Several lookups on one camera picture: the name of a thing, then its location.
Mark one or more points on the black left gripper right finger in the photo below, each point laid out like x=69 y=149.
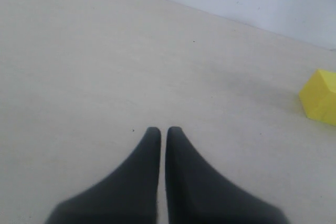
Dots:
x=197 y=193

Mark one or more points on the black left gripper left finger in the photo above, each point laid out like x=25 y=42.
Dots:
x=127 y=195

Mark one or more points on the yellow cube block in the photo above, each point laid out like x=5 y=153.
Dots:
x=318 y=97

